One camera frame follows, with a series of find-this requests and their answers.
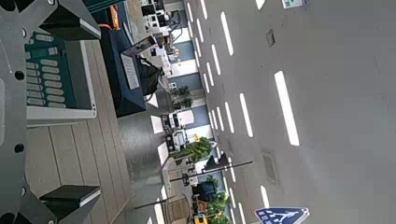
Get black signal pole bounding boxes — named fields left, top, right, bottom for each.
left=169, top=153, right=255, bottom=184

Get orange hand tool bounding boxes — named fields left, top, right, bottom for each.
left=108, top=4, right=121, bottom=31

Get blue pedestrian crossing sign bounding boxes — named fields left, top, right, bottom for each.
left=254, top=206, right=310, bottom=224

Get navy tablecloth covered table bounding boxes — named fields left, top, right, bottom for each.
left=98, top=0, right=148, bottom=119

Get silver slanted pole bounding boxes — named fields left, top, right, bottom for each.
left=134, top=195, right=177, bottom=211

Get small dark green plants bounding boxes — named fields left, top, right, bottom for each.
left=171, top=86, right=193, bottom=110

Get square ceiling vent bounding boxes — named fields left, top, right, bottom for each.
left=261, top=148, right=280, bottom=187
left=265, top=28, right=276, bottom=48

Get brown wicker metal chair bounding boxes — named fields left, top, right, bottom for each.
left=163, top=192, right=192, bottom=224

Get green potted plant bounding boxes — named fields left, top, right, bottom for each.
left=172, top=136, right=217, bottom=165

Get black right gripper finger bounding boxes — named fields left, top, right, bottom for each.
left=39, top=185, right=102, bottom=224
left=40, top=0, right=102, bottom=41

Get row of white machines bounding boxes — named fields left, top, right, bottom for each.
left=139, top=0, right=173, bottom=35

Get green exit sign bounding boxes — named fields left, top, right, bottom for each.
left=281, top=0, right=304, bottom=9

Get white toy truck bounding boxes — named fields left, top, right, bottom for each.
left=161, top=109, right=195, bottom=131
left=164, top=128, right=190, bottom=153

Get teal crate with grey rim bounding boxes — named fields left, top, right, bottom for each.
left=24, top=29, right=98, bottom=129

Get long white ceiling light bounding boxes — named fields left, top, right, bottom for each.
left=274, top=70, right=301, bottom=147
left=239, top=91, right=254, bottom=138
left=260, top=185, right=271, bottom=209
left=220, top=11, right=234, bottom=57
left=211, top=43, right=222, bottom=77
left=224, top=101, right=235, bottom=134

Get slim grey flat device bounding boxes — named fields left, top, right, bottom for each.
left=120, top=35, right=158, bottom=58

